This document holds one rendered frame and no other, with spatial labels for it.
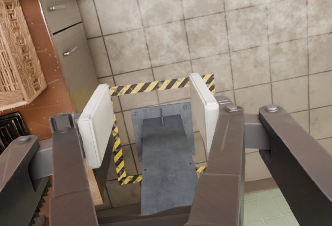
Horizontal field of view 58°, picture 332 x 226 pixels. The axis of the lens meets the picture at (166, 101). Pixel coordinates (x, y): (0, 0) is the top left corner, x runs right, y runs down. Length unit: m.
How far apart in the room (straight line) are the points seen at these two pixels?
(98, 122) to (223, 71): 1.42
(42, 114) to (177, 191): 0.50
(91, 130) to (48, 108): 0.85
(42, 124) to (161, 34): 0.74
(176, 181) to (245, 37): 0.83
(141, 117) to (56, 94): 0.70
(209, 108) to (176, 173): 0.97
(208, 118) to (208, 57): 1.39
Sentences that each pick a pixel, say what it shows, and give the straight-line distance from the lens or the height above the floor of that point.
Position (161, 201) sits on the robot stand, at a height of 0.69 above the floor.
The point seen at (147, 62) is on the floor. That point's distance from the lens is 1.52.
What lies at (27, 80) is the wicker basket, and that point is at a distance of 0.88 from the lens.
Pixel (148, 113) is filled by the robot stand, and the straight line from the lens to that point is 1.59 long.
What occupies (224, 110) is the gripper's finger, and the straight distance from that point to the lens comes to 0.16.
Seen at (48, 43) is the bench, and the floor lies 0.58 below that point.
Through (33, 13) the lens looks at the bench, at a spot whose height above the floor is 0.58.
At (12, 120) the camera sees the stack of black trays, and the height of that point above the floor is 0.65.
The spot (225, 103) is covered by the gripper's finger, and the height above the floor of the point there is 1.32.
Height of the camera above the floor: 1.48
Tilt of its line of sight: 70 degrees down
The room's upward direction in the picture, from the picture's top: 170 degrees clockwise
